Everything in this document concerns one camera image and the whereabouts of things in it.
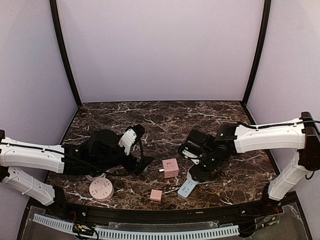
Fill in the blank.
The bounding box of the right black frame post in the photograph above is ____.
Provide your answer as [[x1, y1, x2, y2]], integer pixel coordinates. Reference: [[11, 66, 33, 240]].
[[241, 0, 272, 108]]

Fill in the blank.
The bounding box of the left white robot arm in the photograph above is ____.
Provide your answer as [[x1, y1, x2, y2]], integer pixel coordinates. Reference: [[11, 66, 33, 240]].
[[0, 124, 154, 207]]

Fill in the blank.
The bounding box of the blue power strip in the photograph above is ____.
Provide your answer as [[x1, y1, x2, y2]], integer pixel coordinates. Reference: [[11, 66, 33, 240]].
[[177, 179, 197, 199]]

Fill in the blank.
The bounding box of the right grey cable duct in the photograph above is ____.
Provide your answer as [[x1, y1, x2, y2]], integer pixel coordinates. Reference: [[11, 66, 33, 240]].
[[96, 225, 240, 240]]

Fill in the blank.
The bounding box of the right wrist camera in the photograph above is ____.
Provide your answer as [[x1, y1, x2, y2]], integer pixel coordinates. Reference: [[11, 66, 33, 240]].
[[178, 142, 203, 165]]

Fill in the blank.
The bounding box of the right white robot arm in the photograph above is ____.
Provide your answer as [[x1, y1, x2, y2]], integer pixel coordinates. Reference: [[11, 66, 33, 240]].
[[177, 112, 320, 203]]

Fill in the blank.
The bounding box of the black front rail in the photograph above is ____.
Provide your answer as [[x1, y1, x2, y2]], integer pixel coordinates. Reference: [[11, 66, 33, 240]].
[[29, 192, 298, 226]]

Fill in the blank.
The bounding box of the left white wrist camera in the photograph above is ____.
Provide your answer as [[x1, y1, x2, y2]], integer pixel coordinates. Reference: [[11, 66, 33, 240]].
[[118, 124, 145, 156]]

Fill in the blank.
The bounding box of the black frame post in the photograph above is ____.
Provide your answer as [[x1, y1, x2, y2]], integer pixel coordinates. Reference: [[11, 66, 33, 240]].
[[241, 0, 272, 108], [49, 0, 82, 108]]

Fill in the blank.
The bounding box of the grey cable duct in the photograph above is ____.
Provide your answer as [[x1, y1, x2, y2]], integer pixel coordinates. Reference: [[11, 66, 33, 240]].
[[96, 225, 240, 240], [32, 213, 74, 234]]

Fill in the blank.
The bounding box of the small circuit board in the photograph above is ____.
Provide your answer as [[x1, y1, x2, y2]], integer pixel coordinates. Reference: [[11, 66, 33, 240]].
[[72, 223, 95, 236]]

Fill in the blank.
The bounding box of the left black frame post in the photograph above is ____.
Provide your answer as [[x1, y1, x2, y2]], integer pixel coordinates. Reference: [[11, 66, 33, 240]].
[[49, 0, 82, 108]]

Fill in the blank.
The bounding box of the pink round power socket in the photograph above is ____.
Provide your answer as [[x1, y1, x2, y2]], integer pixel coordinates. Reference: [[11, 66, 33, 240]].
[[89, 178, 114, 202]]

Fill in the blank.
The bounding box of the pink flat charger plug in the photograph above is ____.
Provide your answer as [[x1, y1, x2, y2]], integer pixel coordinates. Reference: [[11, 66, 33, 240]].
[[149, 189, 163, 202]]

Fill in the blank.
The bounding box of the left grey cable duct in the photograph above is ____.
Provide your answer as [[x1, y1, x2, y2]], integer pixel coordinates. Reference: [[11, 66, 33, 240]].
[[32, 213, 74, 234]]

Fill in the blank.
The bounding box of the pink cube socket adapter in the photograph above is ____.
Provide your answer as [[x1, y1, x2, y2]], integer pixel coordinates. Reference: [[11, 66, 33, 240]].
[[158, 158, 180, 179]]

